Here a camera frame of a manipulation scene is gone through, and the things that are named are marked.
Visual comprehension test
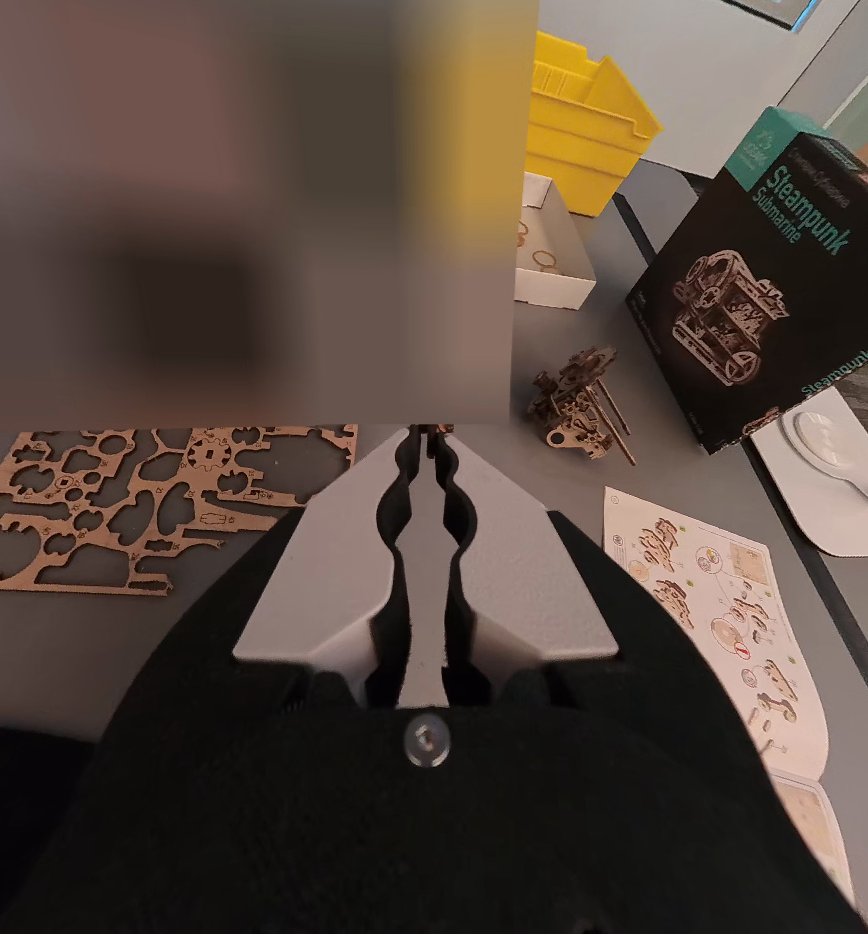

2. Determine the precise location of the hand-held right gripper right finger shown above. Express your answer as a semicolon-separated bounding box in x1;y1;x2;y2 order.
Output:
432;432;619;706

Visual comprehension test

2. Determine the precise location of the partly built wooden model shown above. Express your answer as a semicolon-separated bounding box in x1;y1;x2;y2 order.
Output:
527;346;638;468

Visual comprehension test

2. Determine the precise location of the laser-cut wooden part sheet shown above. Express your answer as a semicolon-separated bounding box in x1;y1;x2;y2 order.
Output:
0;425;359;598

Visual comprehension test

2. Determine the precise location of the yellow plastic bin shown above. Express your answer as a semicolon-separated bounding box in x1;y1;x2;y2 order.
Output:
525;31;664;217

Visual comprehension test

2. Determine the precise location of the round white magnifier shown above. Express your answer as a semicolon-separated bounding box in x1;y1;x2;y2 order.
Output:
780;410;868;506

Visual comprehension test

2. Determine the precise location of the black model kit box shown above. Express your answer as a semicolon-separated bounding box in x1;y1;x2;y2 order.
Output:
625;106;868;457

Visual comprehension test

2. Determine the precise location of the white cardboard box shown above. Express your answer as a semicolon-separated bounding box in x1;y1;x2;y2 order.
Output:
514;173;597;311

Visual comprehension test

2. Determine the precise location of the illustrated instruction booklet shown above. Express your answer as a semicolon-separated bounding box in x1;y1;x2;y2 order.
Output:
603;486;858;906

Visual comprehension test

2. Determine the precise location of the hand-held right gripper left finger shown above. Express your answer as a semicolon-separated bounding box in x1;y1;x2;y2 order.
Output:
233;428;414;706

